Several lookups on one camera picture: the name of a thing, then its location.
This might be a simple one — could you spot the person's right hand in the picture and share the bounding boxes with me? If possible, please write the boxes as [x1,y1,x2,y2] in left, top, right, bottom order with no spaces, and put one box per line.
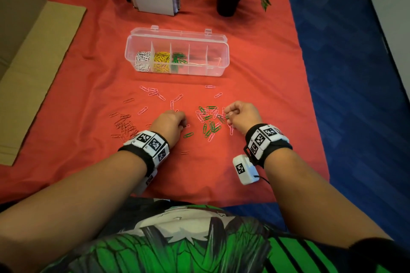
[223,100,264,136]

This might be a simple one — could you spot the person's left hand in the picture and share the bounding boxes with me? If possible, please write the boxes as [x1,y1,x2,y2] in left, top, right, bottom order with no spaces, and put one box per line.
[149,110,187,149]

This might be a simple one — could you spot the colored paper clips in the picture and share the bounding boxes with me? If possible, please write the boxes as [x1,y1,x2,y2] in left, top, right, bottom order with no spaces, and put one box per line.
[108,84,236,156]

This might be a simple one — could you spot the pile of yellow paper clips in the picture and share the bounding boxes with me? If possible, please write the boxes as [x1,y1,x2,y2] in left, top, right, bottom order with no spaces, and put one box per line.
[153,51,171,74]

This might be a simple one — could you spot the pile of green paper clips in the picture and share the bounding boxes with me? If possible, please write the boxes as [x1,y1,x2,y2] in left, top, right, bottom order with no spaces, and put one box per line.
[171,52,188,66]

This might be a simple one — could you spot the pile of white paper clips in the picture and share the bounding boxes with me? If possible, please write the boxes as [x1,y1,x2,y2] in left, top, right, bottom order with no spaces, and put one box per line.
[134,51,152,73]

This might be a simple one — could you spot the clear plastic compartment box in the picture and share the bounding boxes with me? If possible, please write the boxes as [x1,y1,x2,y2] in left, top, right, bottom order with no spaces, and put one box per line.
[124,25,231,78]

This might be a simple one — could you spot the person's right forearm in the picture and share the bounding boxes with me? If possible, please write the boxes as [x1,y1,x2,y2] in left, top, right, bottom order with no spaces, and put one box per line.
[264,148,392,250]

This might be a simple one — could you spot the person's left forearm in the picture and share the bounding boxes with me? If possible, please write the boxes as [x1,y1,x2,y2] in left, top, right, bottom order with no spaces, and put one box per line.
[0,150,148,273]

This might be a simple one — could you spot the large brown cardboard box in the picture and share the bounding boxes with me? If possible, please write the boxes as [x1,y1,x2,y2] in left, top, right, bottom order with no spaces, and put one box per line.
[0,0,87,167]

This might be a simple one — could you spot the black white marker wristband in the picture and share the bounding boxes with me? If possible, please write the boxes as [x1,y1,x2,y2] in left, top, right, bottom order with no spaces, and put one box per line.
[243,123,293,168]
[117,130,170,177]

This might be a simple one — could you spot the red tablecloth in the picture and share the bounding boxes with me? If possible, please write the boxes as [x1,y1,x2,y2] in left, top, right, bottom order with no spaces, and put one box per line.
[0,0,330,208]

